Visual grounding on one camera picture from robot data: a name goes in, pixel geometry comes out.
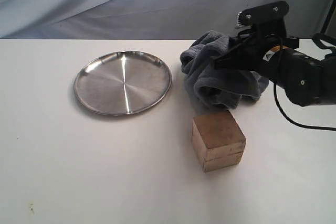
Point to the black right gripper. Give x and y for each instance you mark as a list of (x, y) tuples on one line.
[(299, 75)]

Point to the grey-blue fluffy towel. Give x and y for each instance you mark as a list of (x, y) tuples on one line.
[(221, 89)]

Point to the wooden cube block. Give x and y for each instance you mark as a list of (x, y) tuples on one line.
[(217, 140)]

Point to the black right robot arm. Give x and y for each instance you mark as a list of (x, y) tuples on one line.
[(328, 71)]

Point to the black backdrop stand pole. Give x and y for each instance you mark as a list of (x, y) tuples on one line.
[(328, 17)]

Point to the round stainless steel plate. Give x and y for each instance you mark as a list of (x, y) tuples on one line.
[(122, 83)]

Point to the white backdrop sheet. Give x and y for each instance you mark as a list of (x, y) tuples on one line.
[(143, 19)]

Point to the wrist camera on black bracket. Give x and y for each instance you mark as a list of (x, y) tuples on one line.
[(266, 19)]

